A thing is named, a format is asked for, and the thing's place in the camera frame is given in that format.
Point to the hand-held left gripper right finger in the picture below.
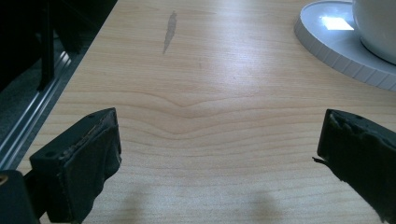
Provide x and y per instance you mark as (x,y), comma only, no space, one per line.
(361,152)

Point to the white cup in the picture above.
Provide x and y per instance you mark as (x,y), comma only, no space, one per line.
(375,26)

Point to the black stand post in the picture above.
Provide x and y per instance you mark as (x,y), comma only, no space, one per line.
(46,46)

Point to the aluminium rail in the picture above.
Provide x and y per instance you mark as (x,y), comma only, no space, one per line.
(34,115)

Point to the round white ribbed tray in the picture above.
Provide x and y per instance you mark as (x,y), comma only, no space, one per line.
(333,43)

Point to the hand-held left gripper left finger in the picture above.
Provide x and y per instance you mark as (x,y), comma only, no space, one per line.
(77,161)

